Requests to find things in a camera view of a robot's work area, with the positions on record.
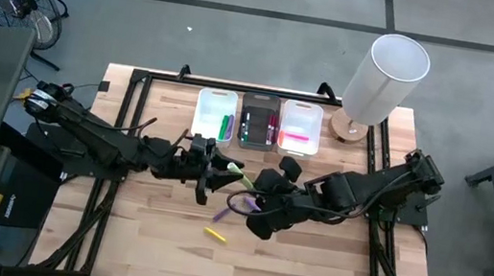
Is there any black camera cable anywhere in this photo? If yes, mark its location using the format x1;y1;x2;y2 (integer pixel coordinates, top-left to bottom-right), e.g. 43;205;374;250
223;185;271;219

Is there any large purple highlighter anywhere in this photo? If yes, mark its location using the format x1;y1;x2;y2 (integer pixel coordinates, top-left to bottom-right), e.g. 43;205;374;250
241;195;265;214

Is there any white marker green cap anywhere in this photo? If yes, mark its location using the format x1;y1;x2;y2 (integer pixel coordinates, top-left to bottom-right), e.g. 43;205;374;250
243;112;252;144

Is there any grey plastic bin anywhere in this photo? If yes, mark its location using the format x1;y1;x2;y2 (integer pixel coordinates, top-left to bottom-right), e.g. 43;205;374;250
235;90;284;154

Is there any white plastic bin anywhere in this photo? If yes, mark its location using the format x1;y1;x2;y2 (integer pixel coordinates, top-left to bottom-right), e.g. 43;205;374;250
275;98;326;161
188;84;241;149

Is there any black frame clamp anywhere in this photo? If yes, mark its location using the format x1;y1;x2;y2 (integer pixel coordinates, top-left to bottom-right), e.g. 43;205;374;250
314;80;341;106
176;62;193;79

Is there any small purple marker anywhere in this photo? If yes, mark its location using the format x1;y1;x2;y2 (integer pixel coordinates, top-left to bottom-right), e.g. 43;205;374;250
211;205;233;224

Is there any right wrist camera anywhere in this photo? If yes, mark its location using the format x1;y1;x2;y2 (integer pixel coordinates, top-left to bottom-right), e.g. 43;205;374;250
277;154;305;184

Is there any pink highlighter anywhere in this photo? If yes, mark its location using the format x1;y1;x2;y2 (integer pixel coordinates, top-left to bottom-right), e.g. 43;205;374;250
283;131;311;143

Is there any black rig frame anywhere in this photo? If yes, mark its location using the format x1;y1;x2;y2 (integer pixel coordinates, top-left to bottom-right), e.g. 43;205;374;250
27;56;463;276

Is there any light green highlighter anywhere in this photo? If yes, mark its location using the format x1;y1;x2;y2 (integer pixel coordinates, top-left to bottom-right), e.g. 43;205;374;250
223;160;258;191

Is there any black case white logo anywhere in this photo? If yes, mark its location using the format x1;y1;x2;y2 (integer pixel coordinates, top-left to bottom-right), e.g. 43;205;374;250
0;155;64;234

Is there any yellow highlighter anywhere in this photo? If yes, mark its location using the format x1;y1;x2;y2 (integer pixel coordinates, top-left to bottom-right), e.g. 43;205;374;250
201;226;230;244

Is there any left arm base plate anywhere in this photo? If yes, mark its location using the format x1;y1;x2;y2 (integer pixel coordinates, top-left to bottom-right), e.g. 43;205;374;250
21;123;134;185

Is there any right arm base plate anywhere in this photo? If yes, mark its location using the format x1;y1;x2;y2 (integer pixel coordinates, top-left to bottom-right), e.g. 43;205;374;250
358;180;435;228

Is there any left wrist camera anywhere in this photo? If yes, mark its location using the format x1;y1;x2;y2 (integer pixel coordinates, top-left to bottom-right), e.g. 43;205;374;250
187;132;218;156

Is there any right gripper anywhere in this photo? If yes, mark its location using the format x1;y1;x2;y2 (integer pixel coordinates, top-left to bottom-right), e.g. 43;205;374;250
243;165;320;247

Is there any white lamp shade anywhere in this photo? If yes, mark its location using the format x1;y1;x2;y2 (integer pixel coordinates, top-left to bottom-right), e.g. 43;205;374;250
338;27;435;134

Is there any dark red marker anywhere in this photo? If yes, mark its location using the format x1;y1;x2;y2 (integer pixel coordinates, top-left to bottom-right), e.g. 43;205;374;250
266;114;275;145

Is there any wooden lamp base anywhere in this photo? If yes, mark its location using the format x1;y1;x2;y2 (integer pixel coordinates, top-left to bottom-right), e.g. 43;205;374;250
326;105;373;148

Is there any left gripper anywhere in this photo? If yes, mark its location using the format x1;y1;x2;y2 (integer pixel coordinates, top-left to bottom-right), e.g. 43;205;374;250
170;145;246;209

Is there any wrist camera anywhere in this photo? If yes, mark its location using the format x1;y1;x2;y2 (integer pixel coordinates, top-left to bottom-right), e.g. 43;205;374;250
187;132;218;156
277;154;305;184

